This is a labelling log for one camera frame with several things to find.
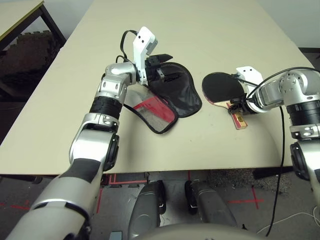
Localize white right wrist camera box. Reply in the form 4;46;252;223
234;65;264;92

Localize black framed side table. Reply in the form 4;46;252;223
0;0;67;98

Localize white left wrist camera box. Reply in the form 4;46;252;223
131;26;160;86

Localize black red paddle case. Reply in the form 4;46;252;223
122;62;203;136

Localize black rubber ping-pong paddle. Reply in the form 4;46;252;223
201;72;249;131

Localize red tape cross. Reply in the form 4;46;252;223
227;186;265;210

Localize grey robot left leg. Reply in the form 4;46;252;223
129;181;166;236

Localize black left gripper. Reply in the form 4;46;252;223
145;53;181;85

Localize grey robot leg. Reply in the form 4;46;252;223
183;181;237;227
129;181;166;236

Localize grey robot right leg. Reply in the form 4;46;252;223
183;181;237;227

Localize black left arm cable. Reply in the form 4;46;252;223
115;29;141;65

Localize beige robot torso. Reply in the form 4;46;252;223
129;223;266;240

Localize thin white floor cable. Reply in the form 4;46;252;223
257;211;320;233

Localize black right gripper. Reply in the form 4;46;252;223
228;96;254;115

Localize brown foam puzzle mat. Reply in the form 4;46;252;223
0;31;63;83

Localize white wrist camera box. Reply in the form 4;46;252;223
234;65;264;92
131;26;160;86

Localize red tape floor marks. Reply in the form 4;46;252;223
0;202;31;211

